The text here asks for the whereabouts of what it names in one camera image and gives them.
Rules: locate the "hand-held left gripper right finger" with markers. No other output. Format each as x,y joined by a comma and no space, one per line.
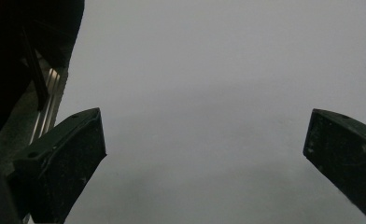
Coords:
346,155

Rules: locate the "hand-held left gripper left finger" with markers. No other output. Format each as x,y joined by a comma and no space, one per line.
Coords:
63,161

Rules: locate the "aluminium table edge rail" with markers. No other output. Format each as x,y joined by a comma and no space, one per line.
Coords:
49,102

